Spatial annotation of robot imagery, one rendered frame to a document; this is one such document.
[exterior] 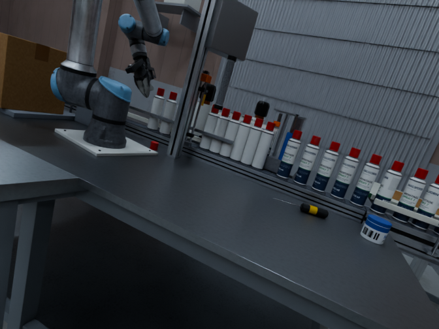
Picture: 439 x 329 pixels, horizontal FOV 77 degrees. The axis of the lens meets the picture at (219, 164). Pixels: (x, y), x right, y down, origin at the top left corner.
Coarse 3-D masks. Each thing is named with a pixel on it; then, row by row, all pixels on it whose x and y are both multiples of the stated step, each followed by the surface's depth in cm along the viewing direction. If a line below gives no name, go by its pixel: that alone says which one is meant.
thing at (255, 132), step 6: (258, 120) 115; (258, 126) 115; (252, 132) 116; (258, 132) 115; (252, 138) 116; (258, 138) 116; (246, 144) 118; (252, 144) 116; (246, 150) 117; (252, 150) 117; (246, 156) 118; (252, 156) 118; (240, 162) 120; (246, 162) 118
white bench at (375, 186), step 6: (372, 186) 221; (378, 186) 230; (372, 192) 194; (402, 192) 238; (420, 198) 231; (390, 210) 186; (438, 216) 177; (432, 228) 174; (432, 294) 203; (432, 300) 201; (438, 300) 199
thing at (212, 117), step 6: (210, 114) 121; (216, 114) 122; (210, 120) 122; (216, 120) 122; (204, 126) 125; (210, 126) 122; (210, 132) 123; (204, 138) 124; (210, 138) 124; (204, 144) 124
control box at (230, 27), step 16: (224, 0) 98; (224, 16) 100; (240, 16) 104; (256, 16) 107; (208, 32) 103; (224, 32) 102; (240, 32) 106; (208, 48) 105; (224, 48) 105; (240, 48) 108
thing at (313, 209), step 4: (280, 200) 95; (292, 204) 95; (296, 204) 95; (304, 204) 95; (300, 208) 96; (304, 208) 94; (308, 208) 94; (312, 208) 94; (316, 208) 94; (320, 208) 95; (308, 212) 95; (312, 212) 94; (316, 212) 94; (320, 212) 94; (324, 212) 94; (328, 212) 95; (320, 216) 95; (324, 216) 94
